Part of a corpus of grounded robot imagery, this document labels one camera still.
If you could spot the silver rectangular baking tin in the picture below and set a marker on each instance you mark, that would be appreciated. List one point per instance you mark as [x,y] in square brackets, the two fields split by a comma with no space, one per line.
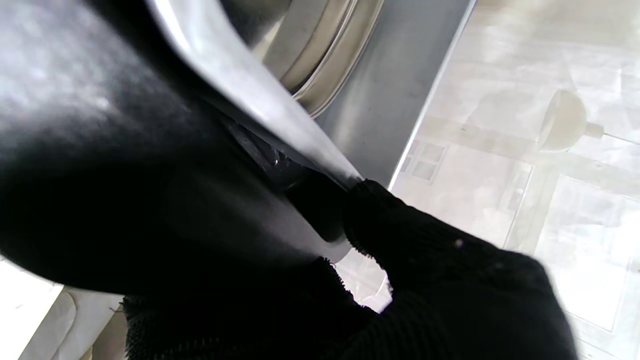
[390,85]

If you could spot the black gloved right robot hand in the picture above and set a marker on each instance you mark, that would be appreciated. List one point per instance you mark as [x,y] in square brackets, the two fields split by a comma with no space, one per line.
[450,310]

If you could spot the black patterned baking tray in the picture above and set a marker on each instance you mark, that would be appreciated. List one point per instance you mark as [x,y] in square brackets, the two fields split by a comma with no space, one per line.
[100,175]

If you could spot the oval stainless steel plate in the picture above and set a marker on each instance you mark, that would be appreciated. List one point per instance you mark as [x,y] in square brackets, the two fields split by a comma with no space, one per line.
[330,55]

